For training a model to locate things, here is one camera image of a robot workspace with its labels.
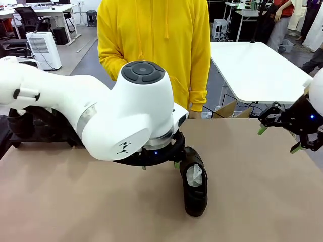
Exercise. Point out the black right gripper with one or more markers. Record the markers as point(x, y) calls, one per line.
point(302, 118)

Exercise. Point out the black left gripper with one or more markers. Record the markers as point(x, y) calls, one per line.
point(161, 152)

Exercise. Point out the left forearm yellow sleeve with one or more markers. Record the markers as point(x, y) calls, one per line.
point(199, 85)

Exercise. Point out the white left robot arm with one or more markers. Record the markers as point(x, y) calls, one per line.
point(113, 106)

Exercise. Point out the right forearm yellow sleeve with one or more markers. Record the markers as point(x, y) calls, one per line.
point(111, 65)

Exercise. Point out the person's left hand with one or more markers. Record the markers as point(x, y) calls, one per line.
point(195, 115)

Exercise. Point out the white paper shoe stuffing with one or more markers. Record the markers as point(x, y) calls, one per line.
point(194, 175)

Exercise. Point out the white folding table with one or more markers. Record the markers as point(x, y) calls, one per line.
point(260, 68)

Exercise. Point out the bystander in dark trousers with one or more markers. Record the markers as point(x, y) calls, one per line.
point(313, 63)

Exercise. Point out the grey plastic bin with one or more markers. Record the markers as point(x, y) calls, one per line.
point(286, 46)

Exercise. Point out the white draped cloth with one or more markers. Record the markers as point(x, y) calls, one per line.
point(315, 35)

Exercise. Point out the bystander in red shirt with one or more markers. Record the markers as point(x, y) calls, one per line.
point(280, 27)

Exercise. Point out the desk with black panel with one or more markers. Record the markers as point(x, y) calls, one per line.
point(248, 25)

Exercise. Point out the white computer case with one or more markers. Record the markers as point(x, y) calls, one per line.
point(219, 27)

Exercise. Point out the person in yellow hoodie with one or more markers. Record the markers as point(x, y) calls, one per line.
point(156, 32)

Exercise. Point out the white air purifier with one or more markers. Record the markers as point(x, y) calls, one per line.
point(45, 53)

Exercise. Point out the dark grey stool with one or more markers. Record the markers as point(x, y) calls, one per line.
point(91, 17)

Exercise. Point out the black computer tower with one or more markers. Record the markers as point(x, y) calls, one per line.
point(60, 35)

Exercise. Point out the black office chair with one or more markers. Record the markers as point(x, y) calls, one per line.
point(27, 17)
point(15, 43)

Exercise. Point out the white office desk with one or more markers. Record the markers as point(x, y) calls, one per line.
point(50, 8)

